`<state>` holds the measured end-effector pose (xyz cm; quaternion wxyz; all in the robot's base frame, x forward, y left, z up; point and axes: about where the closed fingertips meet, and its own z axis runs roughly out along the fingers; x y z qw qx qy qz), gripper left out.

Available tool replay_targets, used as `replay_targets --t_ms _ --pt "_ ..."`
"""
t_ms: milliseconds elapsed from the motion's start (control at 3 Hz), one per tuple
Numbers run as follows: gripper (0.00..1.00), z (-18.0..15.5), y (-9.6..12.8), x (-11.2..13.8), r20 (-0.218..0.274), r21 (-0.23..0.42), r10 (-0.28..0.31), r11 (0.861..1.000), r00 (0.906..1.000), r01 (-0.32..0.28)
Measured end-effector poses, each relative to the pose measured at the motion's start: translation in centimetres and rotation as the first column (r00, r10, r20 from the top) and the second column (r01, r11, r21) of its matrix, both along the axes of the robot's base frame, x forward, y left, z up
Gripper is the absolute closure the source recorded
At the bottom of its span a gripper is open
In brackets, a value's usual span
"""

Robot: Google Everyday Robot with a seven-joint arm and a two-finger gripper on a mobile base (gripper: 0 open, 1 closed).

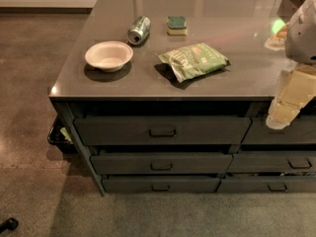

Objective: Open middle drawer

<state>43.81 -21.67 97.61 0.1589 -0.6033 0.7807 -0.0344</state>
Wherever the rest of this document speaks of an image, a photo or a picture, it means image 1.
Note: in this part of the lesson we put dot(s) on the green yellow sponge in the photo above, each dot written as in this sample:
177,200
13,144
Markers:
177,26

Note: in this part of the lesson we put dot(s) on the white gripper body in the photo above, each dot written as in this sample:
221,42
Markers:
302,39

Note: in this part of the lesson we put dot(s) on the green soda can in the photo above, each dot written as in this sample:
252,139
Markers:
139,30

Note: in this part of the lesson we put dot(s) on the black bin beside cabinet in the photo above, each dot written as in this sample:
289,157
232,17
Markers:
56,138

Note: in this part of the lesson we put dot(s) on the grey drawer cabinet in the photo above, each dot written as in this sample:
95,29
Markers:
193,96

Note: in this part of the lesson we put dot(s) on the black object on floor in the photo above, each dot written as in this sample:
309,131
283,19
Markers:
9,224

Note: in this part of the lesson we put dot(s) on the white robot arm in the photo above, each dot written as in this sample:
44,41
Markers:
298,36

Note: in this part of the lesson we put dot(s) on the white paper bowl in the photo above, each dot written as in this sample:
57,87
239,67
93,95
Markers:
109,56

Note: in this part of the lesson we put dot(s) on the green chip bag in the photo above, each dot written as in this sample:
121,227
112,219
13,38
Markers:
192,61

